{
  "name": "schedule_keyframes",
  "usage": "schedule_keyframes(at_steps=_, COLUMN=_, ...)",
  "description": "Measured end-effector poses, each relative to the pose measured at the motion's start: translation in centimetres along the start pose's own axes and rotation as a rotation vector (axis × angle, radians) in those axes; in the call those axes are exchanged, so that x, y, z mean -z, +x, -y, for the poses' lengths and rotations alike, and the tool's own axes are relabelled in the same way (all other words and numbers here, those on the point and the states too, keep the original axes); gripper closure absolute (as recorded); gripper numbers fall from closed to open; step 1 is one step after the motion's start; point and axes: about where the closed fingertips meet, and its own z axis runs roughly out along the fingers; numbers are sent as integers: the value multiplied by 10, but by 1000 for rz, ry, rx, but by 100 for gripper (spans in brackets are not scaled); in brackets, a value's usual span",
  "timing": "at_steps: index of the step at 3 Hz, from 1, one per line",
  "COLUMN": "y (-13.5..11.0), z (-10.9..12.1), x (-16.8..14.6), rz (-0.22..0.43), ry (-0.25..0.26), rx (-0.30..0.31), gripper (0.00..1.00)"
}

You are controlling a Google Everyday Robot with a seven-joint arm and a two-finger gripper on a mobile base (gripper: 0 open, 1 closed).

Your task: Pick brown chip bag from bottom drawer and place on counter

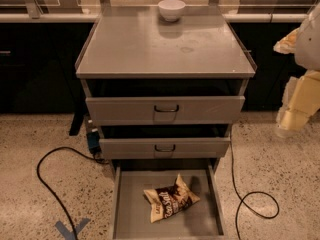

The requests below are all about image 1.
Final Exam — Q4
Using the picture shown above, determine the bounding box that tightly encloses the blue tape floor mark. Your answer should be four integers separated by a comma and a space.
54, 217, 92, 240

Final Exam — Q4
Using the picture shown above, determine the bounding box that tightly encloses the brown chip bag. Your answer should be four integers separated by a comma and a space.
144, 174, 200, 223

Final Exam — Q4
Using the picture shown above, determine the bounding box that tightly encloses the grey drawer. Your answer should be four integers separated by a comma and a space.
86, 79, 245, 126
108, 165, 228, 240
99, 124, 230, 159

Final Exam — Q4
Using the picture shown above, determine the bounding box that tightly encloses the grey middle drawer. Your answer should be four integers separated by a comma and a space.
99, 124, 230, 159

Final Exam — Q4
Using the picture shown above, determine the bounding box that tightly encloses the blue power box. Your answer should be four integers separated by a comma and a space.
86, 131, 101, 154

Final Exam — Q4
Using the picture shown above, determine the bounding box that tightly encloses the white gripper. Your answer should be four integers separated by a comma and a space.
273, 28, 320, 138

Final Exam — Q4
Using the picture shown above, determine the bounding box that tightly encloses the grey drawer cabinet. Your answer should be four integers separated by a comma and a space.
76, 6, 256, 167

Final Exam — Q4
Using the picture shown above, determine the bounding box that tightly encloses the black cable left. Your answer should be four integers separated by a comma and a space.
35, 146, 110, 240

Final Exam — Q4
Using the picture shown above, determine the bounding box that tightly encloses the white bowl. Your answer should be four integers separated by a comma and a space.
158, 0, 186, 22

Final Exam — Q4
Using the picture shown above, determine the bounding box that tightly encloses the dark back counter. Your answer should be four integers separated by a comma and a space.
0, 22, 305, 114

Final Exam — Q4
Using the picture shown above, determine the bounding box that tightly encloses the grey bottom drawer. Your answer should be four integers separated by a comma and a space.
108, 165, 228, 240

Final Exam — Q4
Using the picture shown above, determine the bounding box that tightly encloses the grey top drawer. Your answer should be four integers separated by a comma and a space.
86, 79, 245, 126

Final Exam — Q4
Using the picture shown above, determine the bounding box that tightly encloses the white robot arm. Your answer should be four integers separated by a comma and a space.
274, 4, 320, 138

